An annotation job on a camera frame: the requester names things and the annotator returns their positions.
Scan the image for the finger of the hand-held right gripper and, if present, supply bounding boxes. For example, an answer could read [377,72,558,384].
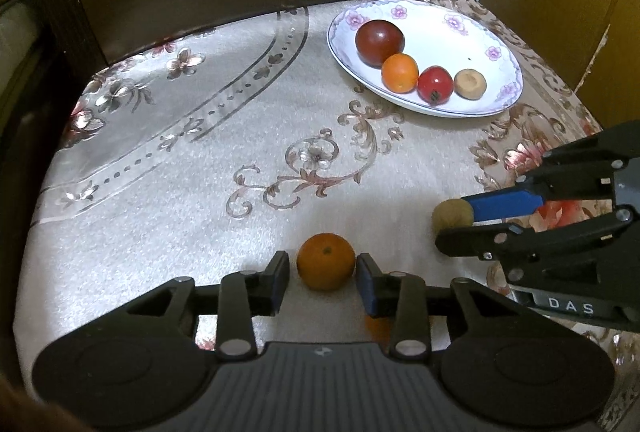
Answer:
[461,121,640,222]
[434,208,640,269]

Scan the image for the orange cherry tomato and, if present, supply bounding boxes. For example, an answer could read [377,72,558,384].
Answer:
[381,53,420,94]

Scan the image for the white floral plate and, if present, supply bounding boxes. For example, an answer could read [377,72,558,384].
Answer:
[327,0,523,118]

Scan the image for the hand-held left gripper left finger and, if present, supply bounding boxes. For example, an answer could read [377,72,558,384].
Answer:
[125,251,291,359]

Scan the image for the dark red-brown tomato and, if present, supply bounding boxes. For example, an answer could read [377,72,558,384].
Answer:
[355,19,406,67]

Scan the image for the floral beige tablecloth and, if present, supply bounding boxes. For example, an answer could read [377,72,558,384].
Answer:
[12,0,640,432]

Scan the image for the small mandarin orange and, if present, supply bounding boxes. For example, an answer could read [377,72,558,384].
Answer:
[296,233,357,291]

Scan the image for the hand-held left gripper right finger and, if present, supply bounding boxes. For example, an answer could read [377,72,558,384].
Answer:
[355,252,523,359]

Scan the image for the oval red cherry tomato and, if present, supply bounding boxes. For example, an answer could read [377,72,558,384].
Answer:
[417,66,454,104]

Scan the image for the brown longan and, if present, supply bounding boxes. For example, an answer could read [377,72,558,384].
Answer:
[453,69,487,100]
[432,199,475,233]

